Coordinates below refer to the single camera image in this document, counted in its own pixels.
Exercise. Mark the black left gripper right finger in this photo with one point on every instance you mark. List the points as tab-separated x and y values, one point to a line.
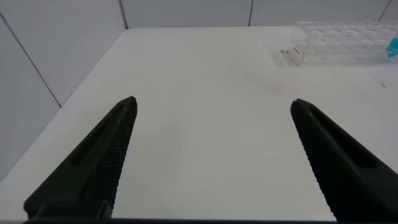
348	168

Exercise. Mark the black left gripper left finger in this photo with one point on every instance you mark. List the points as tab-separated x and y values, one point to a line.
90	168

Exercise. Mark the clear acrylic test tube rack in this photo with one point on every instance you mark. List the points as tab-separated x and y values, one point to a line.
339	43

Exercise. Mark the test tube with blue pigment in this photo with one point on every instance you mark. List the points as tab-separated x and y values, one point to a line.
393	48

